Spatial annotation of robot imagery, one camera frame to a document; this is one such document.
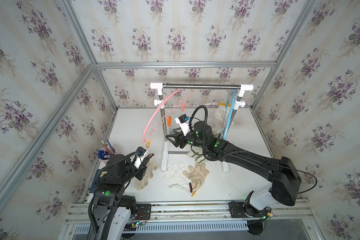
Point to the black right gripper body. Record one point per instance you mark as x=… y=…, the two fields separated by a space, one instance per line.
x=183 y=140

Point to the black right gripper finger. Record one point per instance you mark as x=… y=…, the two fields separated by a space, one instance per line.
x=173 y=138
x=177 y=131

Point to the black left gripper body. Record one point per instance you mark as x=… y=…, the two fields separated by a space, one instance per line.
x=139 y=173

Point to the beige knit glove red cuff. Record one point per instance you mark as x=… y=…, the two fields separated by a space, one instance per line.
x=151 y=167

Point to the yellow clothes peg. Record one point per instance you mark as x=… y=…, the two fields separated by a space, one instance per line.
x=148 y=143

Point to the orange clothes peg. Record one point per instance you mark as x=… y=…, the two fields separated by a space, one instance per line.
x=169 y=121

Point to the white glove with grey strap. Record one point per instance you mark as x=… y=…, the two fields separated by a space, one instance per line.
x=196 y=154

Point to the pink wavy hanger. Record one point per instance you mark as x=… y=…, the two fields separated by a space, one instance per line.
x=148 y=131

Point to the white knit glove yellow cuff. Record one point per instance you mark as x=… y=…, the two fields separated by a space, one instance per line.
x=220 y=116

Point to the blue wavy hanger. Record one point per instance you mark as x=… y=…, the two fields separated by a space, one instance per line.
x=226 y=128

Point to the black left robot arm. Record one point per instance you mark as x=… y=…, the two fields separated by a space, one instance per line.
x=110 y=209

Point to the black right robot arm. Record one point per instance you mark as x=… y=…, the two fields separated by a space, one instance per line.
x=284 y=178

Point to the pink clothes peg on pink hanger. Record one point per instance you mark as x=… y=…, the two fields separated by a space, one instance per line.
x=183 y=106

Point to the pink pen cup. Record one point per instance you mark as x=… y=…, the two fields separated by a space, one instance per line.
x=103 y=155

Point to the small circuit board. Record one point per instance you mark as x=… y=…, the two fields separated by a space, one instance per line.
x=133 y=226

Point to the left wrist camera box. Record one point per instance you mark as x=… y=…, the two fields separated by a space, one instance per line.
x=139 y=157

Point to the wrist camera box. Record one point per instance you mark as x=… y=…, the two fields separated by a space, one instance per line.
x=183 y=122
x=139 y=157

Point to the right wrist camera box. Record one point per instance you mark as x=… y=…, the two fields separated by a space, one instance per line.
x=183 y=122

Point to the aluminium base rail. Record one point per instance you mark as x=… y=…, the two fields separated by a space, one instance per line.
x=219 y=210

